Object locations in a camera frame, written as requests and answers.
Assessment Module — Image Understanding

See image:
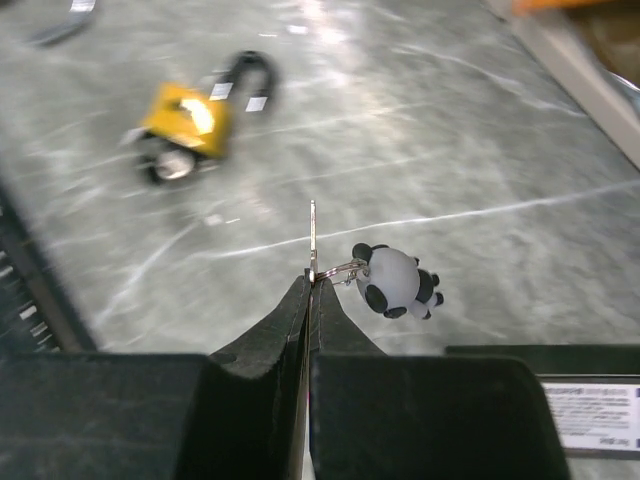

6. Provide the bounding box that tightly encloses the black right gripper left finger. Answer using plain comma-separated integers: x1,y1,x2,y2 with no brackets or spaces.
174,274,311,479

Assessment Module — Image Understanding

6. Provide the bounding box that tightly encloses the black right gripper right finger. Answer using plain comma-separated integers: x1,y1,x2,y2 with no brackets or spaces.
309,280,570,479

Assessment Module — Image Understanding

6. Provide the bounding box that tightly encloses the key with panda keychain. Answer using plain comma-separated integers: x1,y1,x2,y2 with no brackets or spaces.
309,201,445,320

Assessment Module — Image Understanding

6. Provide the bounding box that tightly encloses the beige three-tier shelf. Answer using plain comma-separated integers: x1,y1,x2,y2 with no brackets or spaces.
486,1,639,165

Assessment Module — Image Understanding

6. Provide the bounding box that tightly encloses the large brass padlock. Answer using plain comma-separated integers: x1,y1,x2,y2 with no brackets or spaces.
21,0,99,48

